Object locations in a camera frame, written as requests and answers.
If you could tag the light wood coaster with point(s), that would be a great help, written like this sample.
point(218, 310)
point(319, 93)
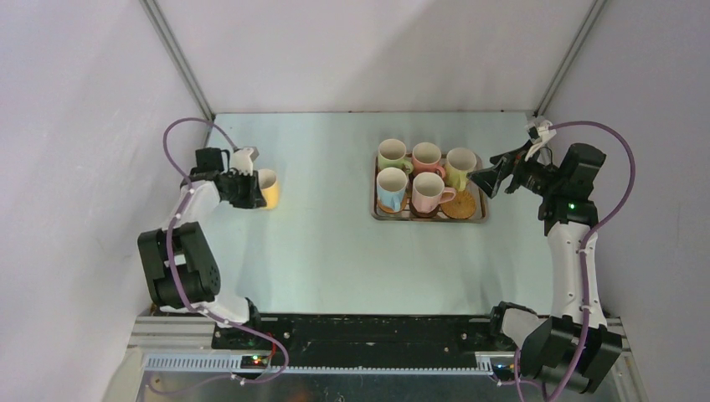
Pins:
point(387, 210)

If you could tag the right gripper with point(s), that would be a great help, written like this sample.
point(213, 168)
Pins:
point(513, 175)

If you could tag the yellow-green mug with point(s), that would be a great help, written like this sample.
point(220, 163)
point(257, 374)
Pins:
point(458, 163)

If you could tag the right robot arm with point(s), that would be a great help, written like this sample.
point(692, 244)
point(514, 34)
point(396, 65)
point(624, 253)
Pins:
point(573, 346)

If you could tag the yellow mug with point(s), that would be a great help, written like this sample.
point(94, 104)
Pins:
point(269, 187)

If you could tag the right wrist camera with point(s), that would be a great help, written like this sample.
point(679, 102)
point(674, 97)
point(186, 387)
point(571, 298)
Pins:
point(541, 132)

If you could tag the dark wood coaster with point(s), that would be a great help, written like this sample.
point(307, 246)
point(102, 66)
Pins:
point(415, 214)

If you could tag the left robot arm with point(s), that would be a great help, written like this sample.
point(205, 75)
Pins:
point(181, 272)

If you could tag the metal tray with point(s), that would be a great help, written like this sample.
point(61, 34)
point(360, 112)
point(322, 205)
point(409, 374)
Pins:
point(480, 217)

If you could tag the pink cup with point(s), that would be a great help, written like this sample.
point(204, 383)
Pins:
point(425, 158)
point(429, 192)

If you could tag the green cup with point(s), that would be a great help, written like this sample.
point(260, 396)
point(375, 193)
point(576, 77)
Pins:
point(392, 154)

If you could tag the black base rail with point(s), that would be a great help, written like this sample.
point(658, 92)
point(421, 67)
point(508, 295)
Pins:
point(369, 341)

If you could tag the blue mug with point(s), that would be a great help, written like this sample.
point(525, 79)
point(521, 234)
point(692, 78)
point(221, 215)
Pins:
point(391, 186)

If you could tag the woven coaster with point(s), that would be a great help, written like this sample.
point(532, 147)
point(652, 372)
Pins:
point(462, 206)

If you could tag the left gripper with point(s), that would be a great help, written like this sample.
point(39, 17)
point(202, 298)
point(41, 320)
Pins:
point(254, 198)

